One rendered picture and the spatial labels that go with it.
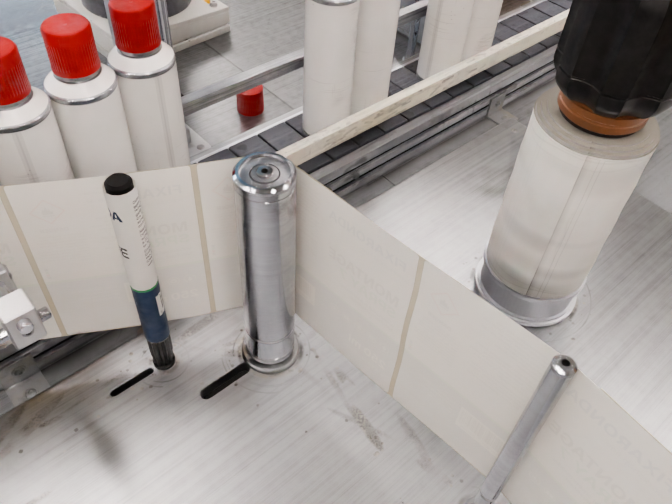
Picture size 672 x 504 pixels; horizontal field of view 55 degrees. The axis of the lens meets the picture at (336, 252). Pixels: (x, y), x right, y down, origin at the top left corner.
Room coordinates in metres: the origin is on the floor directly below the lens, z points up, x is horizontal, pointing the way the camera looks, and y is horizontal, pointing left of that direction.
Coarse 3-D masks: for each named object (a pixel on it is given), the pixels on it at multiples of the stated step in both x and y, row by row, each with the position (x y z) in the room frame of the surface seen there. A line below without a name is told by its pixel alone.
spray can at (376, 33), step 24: (360, 0) 0.59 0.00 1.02; (384, 0) 0.59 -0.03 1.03; (360, 24) 0.59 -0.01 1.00; (384, 24) 0.59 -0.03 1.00; (360, 48) 0.59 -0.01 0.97; (384, 48) 0.59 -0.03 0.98; (360, 72) 0.59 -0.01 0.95; (384, 72) 0.60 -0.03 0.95; (360, 96) 0.59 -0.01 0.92; (384, 96) 0.60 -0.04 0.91
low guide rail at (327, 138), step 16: (560, 16) 0.82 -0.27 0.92; (528, 32) 0.77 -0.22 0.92; (544, 32) 0.79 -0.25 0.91; (496, 48) 0.72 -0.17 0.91; (512, 48) 0.74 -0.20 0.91; (464, 64) 0.68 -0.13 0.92; (480, 64) 0.69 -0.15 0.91; (432, 80) 0.64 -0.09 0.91; (448, 80) 0.65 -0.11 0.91; (400, 96) 0.60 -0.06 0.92; (416, 96) 0.61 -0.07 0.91; (432, 96) 0.64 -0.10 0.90; (368, 112) 0.57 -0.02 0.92; (384, 112) 0.58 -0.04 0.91; (400, 112) 0.60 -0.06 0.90; (336, 128) 0.53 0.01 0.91; (352, 128) 0.55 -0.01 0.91; (368, 128) 0.56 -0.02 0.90; (304, 144) 0.50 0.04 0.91; (320, 144) 0.51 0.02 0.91; (336, 144) 0.53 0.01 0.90; (304, 160) 0.50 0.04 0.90
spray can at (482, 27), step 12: (480, 0) 0.72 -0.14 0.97; (492, 0) 0.72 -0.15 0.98; (480, 12) 0.72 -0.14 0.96; (492, 12) 0.72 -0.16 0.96; (480, 24) 0.72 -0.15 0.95; (492, 24) 0.72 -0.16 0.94; (468, 36) 0.72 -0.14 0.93; (480, 36) 0.72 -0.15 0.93; (492, 36) 0.73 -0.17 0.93; (468, 48) 0.72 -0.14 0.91; (480, 48) 0.72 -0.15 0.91
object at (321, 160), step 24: (552, 0) 0.94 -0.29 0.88; (504, 24) 0.85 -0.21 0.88; (528, 24) 0.86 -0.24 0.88; (528, 48) 0.79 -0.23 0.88; (408, 72) 0.71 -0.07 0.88; (480, 72) 0.72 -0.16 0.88; (456, 96) 0.67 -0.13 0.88; (288, 120) 0.59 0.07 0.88; (408, 120) 0.61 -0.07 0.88; (240, 144) 0.54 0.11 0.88; (264, 144) 0.54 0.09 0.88; (288, 144) 0.55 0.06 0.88; (360, 144) 0.56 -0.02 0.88; (312, 168) 0.51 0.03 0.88
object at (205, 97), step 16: (400, 16) 0.69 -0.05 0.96; (416, 16) 0.71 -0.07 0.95; (272, 64) 0.57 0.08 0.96; (288, 64) 0.58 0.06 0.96; (224, 80) 0.53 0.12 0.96; (240, 80) 0.54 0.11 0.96; (256, 80) 0.55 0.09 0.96; (192, 96) 0.50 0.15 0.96; (208, 96) 0.51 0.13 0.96; (224, 96) 0.52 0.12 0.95; (192, 112) 0.49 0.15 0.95
